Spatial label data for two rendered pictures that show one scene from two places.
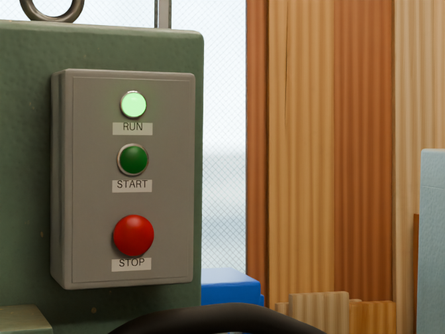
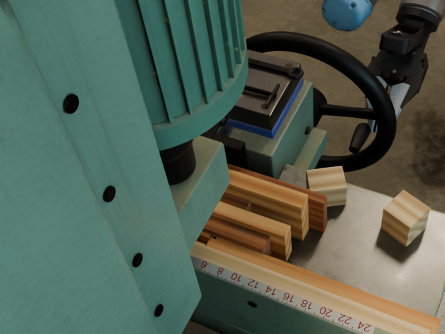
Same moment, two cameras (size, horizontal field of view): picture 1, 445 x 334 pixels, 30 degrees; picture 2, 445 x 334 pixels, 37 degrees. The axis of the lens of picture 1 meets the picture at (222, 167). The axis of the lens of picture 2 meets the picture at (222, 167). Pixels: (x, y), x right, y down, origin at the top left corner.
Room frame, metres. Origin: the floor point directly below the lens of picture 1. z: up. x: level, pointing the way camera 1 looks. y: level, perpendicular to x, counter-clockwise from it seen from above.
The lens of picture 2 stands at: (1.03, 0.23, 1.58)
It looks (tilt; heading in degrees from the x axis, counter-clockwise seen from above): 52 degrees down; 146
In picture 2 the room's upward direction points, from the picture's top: 10 degrees counter-clockwise
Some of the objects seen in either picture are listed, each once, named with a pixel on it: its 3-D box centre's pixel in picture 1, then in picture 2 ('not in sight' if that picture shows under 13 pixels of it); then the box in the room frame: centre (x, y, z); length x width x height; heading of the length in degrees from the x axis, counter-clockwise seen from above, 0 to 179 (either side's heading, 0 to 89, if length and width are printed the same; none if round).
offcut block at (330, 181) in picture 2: not in sight; (326, 187); (0.71, 0.59, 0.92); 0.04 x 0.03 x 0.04; 52
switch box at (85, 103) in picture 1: (122, 177); not in sight; (0.64, 0.08, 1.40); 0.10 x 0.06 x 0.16; 111
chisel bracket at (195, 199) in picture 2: not in sight; (167, 206); (0.66, 0.41, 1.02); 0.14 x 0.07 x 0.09; 111
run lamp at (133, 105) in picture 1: (134, 105); not in sight; (0.61, 0.06, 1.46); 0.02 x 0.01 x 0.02; 111
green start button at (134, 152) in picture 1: (133, 160); not in sight; (0.61, 0.06, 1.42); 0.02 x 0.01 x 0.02; 111
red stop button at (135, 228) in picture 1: (133, 234); not in sight; (0.60, 0.06, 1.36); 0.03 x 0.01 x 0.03; 111
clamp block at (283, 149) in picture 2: not in sight; (246, 126); (0.56, 0.60, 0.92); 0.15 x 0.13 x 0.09; 21
